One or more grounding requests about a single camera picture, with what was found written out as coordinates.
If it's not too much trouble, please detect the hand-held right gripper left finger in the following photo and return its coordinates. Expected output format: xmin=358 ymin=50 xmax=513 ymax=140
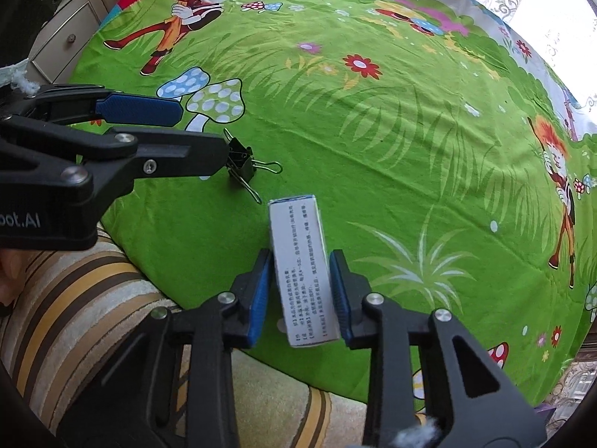
xmin=100 ymin=248 xmax=274 ymax=448

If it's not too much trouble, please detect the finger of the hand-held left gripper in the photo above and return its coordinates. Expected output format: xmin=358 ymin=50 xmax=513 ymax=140
xmin=28 ymin=84 xmax=184 ymax=128
xmin=0 ymin=116 xmax=231 ymax=197

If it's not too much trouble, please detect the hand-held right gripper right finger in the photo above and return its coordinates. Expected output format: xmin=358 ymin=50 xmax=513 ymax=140
xmin=329 ymin=249 xmax=547 ymax=448

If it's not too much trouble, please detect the long white text box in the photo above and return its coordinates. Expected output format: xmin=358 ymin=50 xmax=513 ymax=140
xmin=268 ymin=194 xmax=341 ymax=349

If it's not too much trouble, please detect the black binder clip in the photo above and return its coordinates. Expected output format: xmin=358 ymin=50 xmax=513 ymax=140
xmin=225 ymin=133 xmax=283 ymax=205

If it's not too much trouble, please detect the person's left hand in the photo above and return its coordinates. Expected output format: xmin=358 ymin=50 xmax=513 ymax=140
xmin=0 ymin=247 xmax=25 ymax=306

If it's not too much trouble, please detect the white carved cabinet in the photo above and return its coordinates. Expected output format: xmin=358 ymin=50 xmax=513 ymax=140
xmin=29 ymin=0 xmax=143 ymax=85

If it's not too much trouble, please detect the striped plush cushion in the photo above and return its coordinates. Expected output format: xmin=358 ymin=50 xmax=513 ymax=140
xmin=0 ymin=223 xmax=423 ymax=448

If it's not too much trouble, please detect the green cartoon printed cloth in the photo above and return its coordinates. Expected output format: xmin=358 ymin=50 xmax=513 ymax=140
xmin=70 ymin=0 xmax=597 ymax=409

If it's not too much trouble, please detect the purple box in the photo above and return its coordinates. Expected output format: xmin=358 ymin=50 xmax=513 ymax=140
xmin=534 ymin=399 xmax=563 ymax=418

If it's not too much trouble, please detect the white lace curtain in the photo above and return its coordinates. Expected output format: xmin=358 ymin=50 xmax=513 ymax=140
xmin=445 ymin=0 xmax=597 ymax=119

